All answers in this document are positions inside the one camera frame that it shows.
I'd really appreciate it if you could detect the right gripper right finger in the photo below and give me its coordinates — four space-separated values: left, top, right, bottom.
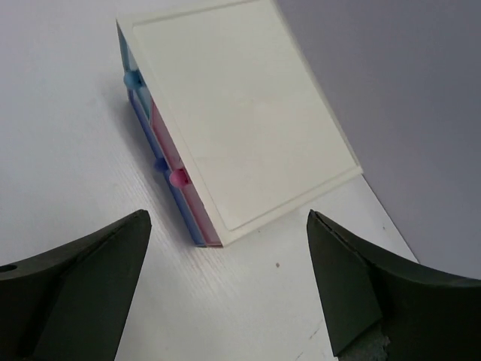
307 211 480 360

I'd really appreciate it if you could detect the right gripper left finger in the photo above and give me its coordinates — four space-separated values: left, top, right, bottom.
1 210 152 360

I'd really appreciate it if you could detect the pink drawer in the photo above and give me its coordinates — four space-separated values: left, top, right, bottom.
151 99 222 247

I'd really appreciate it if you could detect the purple-blue wide drawer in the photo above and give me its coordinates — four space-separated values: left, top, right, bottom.
127 89 207 247

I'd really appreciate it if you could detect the light blue small drawer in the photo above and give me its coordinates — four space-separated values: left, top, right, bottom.
116 23 152 126

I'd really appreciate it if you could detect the white drawer cabinet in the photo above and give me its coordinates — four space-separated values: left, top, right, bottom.
116 1 362 247

